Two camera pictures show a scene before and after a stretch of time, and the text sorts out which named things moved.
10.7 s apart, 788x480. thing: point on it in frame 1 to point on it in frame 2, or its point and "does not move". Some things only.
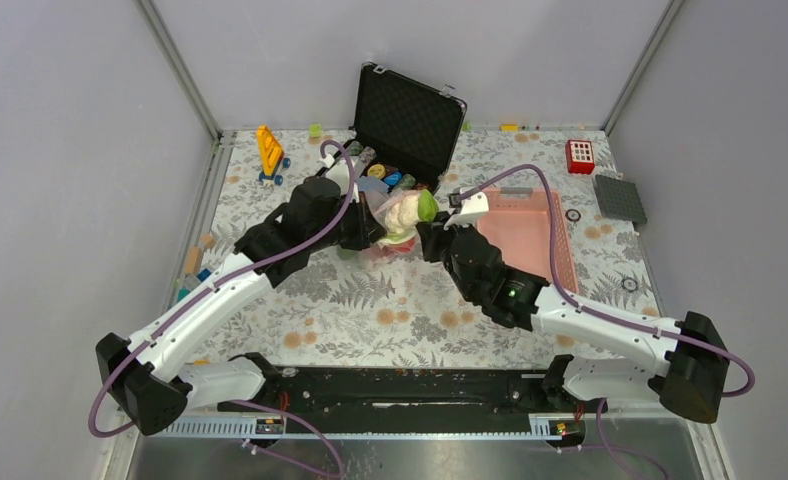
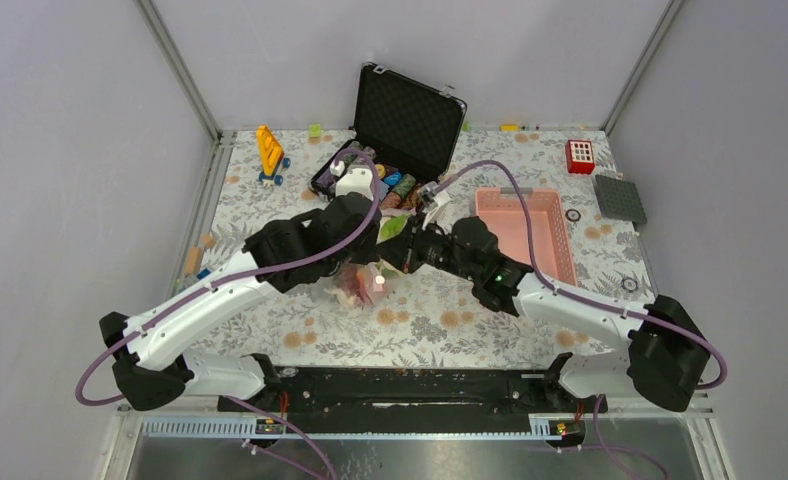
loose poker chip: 572,214 does not move
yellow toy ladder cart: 272,158 does not move
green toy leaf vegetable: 427,206 to 391,226
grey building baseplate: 619,199 does not move
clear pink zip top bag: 399,210 to 363,284
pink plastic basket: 517,226 does not move
